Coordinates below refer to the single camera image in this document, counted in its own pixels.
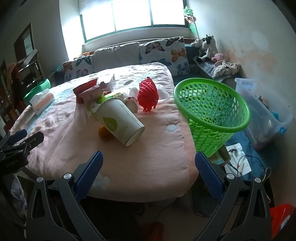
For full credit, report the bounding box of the cow plush toy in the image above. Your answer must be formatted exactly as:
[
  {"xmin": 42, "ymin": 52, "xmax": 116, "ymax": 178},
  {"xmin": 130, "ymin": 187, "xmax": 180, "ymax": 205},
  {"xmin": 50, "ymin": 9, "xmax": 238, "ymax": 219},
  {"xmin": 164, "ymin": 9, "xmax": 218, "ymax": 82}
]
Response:
[{"xmin": 198, "ymin": 35, "xmax": 219, "ymax": 62}]

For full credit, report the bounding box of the red foam fruit net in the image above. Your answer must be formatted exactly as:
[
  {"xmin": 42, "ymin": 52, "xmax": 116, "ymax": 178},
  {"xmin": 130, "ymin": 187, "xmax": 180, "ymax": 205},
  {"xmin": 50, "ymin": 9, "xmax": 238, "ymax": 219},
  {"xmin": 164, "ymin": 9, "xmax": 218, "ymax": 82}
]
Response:
[{"xmin": 137, "ymin": 77, "xmax": 160, "ymax": 113}]

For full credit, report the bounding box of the green plastic basket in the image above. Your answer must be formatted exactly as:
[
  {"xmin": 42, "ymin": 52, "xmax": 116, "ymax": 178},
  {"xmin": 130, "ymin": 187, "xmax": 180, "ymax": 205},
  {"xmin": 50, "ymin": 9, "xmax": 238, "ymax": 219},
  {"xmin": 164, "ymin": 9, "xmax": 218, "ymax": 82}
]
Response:
[{"xmin": 174, "ymin": 78, "xmax": 251, "ymax": 158}]

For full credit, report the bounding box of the small butterfly print pillow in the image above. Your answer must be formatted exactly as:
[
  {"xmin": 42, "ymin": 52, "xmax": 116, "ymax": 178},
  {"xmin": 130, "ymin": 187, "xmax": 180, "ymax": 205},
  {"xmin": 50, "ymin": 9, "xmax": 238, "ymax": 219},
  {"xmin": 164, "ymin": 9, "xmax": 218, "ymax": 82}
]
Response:
[{"xmin": 63, "ymin": 54, "xmax": 95, "ymax": 81}]

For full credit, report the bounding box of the red hanging cloth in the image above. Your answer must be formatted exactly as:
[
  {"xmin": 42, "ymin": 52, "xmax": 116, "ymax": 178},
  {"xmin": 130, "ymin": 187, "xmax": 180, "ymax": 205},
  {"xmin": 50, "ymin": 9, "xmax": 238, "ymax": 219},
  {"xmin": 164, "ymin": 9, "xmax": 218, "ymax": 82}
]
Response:
[{"xmin": 6, "ymin": 62, "xmax": 22, "ymax": 98}]

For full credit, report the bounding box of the clear plastic storage box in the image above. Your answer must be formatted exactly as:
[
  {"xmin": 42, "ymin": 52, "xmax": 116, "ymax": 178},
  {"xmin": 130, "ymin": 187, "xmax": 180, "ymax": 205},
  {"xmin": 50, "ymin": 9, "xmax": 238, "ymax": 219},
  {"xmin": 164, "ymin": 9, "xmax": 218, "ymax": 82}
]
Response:
[{"xmin": 234, "ymin": 77, "xmax": 293, "ymax": 149}]

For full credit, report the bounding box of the crumpled printed cloth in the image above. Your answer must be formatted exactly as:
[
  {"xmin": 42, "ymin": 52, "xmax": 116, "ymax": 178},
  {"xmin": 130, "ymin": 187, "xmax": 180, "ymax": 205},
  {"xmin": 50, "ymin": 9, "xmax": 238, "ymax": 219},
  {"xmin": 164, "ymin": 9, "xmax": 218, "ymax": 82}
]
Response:
[{"xmin": 211, "ymin": 59, "xmax": 241, "ymax": 78}]

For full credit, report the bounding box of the black cable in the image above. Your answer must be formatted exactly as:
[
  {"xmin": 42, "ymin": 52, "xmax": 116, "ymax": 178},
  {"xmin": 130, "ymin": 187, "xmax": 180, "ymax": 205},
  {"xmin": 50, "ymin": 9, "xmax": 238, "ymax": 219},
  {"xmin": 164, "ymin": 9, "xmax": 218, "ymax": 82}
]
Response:
[{"xmin": 227, "ymin": 148, "xmax": 272, "ymax": 183}]

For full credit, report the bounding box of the white cushion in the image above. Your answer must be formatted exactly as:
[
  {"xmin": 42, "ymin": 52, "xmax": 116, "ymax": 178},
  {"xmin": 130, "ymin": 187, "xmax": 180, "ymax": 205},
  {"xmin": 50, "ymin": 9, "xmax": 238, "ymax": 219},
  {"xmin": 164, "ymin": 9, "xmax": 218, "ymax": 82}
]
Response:
[{"xmin": 94, "ymin": 42, "xmax": 140, "ymax": 73}]

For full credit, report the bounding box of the white green paper cup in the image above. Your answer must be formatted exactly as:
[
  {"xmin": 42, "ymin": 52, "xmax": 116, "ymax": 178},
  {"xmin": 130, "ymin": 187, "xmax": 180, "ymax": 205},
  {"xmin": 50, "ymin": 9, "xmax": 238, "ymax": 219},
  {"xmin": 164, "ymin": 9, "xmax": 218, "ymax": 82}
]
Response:
[{"xmin": 94, "ymin": 97, "xmax": 145, "ymax": 147}]

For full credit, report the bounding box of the small clear round container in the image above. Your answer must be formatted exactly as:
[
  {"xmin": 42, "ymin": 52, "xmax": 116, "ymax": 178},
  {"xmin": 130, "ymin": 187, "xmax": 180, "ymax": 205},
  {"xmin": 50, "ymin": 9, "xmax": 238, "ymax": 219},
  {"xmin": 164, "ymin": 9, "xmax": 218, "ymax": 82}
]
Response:
[{"xmin": 155, "ymin": 85, "xmax": 170, "ymax": 103}]

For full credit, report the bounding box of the pink quilted blanket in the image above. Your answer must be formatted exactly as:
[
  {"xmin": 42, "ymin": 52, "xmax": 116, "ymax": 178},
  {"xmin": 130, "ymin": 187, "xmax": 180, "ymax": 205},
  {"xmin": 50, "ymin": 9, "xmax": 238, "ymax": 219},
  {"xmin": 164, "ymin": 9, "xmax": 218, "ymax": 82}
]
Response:
[{"xmin": 9, "ymin": 62, "xmax": 199, "ymax": 203}]

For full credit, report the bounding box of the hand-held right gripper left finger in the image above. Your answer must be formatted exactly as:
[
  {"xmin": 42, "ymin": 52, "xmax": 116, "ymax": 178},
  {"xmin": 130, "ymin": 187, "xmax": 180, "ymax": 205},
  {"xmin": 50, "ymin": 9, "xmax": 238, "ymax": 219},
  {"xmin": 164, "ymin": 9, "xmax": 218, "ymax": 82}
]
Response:
[{"xmin": 26, "ymin": 151, "xmax": 109, "ymax": 241}]

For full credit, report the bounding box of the green yellow wrapper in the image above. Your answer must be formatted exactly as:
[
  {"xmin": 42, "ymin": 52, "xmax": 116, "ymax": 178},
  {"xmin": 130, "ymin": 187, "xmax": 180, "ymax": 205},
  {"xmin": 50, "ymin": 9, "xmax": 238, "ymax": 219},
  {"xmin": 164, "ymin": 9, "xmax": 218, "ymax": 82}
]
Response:
[{"xmin": 105, "ymin": 91, "xmax": 124, "ymax": 100}]

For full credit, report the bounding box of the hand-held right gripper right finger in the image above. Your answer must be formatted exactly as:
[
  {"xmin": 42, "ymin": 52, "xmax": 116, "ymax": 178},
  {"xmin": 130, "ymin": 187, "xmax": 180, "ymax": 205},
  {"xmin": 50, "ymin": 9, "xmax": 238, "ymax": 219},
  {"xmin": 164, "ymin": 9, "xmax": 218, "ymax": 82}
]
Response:
[{"xmin": 194, "ymin": 151, "xmax": 272, "ymax": 241}]

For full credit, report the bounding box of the clear plastic bottle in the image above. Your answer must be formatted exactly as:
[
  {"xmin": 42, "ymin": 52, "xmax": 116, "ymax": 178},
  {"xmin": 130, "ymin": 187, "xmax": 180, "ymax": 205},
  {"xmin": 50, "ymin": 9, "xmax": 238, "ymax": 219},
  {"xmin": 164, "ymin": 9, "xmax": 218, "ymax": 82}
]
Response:
[{"xmin": 120, "ymin": 86, "xmax": 140, "ymax": 99}]

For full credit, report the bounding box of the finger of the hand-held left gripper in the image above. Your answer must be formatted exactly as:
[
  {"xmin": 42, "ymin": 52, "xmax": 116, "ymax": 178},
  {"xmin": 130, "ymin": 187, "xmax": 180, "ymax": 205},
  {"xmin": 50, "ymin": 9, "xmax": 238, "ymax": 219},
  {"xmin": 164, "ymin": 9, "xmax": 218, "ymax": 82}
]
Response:
[
  {"xmin": 0, "ymin": 132, "xmax": 45, "ymax": 158},
  {"xmin": 0, "ymin": 128, "xmax": 28, "ymax": 149}
]

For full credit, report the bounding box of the green framed window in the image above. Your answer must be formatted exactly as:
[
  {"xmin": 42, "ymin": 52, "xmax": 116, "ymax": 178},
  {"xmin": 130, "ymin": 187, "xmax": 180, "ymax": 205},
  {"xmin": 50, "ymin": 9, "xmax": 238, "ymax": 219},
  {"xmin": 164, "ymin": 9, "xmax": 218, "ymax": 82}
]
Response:
[{"xmin": 59, "ymin": 0, "xmax": 189, "ymax": 43}]

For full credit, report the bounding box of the dark wooden frame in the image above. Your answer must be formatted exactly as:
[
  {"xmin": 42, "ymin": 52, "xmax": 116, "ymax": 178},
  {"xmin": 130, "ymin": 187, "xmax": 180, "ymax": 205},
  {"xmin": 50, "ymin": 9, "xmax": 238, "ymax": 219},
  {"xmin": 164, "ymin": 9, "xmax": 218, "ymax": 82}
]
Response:
[{"xmin": 13, "ymin": 22, "xmax": 33, "ymax": 63}]

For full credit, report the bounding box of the large butterfly print pillow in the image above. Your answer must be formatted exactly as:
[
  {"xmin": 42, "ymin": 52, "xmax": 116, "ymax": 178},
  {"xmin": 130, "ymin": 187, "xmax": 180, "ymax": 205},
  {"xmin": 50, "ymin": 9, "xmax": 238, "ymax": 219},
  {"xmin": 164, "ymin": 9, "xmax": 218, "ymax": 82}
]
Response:
[{"xmin": 139, "ymin": 37, "xmax": 190, "ymax": 77}]

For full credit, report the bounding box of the red snack packet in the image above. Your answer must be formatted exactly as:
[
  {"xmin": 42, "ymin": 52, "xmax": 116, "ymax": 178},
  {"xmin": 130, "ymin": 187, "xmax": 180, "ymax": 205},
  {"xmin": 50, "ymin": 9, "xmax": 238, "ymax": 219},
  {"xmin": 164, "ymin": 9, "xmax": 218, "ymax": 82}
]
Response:
[{"xmin": 73, "ymin": 78, "xmax": 99, "ymax": 103}]

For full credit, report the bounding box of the tissue pack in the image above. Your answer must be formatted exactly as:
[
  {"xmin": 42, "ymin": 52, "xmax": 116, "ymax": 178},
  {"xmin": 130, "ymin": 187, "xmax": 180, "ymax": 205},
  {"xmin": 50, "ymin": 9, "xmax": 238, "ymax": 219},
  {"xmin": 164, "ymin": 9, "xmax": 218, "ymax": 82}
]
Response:
[{"xmin": 29, "ymin": 91, "xmax": 55, "ymax": 116}]

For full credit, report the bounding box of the metal shelf rack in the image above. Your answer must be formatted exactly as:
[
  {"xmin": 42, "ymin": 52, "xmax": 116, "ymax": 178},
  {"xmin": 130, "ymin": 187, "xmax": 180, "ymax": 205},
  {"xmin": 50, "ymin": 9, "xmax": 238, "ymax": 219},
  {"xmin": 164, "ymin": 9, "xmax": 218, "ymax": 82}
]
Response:
[{"xmin": 14, "ymin": 49, "xmax": 45, "ymax": 84}]

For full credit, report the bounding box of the small white carton box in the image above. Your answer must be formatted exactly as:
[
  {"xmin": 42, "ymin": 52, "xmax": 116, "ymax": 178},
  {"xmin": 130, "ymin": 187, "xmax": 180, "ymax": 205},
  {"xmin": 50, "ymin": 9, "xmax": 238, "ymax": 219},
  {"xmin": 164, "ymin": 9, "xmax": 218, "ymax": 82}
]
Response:
[{"xmin": 97, "ymin": 74, "xmax": 116, "ymax": 91}]

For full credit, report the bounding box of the red box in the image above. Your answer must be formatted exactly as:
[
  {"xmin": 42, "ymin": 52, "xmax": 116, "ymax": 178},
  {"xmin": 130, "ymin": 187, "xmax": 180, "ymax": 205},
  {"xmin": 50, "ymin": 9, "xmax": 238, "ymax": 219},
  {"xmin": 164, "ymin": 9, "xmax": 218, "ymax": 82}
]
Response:
[{"xmin": 269, "ymin": 203, "xmax": 296, "ymax": 240}]

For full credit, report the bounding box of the white plush toy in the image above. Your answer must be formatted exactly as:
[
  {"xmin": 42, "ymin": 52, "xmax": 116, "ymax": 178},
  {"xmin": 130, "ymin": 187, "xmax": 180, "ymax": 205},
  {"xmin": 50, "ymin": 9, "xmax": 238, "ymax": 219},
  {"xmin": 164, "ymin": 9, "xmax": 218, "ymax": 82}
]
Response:
[{"xmin": 191, "ymin": 38, "xmax": 204, "ymax": 49}]

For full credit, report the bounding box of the orange fruit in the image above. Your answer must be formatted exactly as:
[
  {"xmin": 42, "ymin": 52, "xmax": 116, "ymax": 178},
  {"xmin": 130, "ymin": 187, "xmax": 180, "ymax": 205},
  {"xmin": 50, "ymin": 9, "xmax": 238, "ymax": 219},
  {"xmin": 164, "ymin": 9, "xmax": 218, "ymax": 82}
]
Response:
[{"xmin": 99, "ymin": 125, "xmax": 114, "ymax": 141}]

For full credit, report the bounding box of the pink white packet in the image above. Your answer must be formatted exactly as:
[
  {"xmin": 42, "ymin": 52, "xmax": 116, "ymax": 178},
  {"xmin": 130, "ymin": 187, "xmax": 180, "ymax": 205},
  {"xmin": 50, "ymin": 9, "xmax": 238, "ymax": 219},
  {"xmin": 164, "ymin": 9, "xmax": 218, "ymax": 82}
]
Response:
[{"xmin": 79, "ymin": 87, "xmax": 104, "ymax": 102}]

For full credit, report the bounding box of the green plastic basin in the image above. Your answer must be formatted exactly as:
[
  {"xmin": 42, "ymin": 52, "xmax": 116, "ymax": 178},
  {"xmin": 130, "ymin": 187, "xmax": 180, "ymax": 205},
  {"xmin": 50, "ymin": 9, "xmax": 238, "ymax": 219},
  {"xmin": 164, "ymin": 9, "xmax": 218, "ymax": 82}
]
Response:
[{"xmin": 23, "ymin": 79, "xmax": 51, "ymax": 106}]

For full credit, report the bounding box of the green pinwheel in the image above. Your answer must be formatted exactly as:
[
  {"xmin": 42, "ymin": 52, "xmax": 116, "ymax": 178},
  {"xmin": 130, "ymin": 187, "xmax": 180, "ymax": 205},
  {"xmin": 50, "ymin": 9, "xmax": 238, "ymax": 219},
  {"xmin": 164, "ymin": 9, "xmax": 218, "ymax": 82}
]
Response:
[{"xmin": 183, "ymin": 6, "xmax": 200, "ymax": 40}]

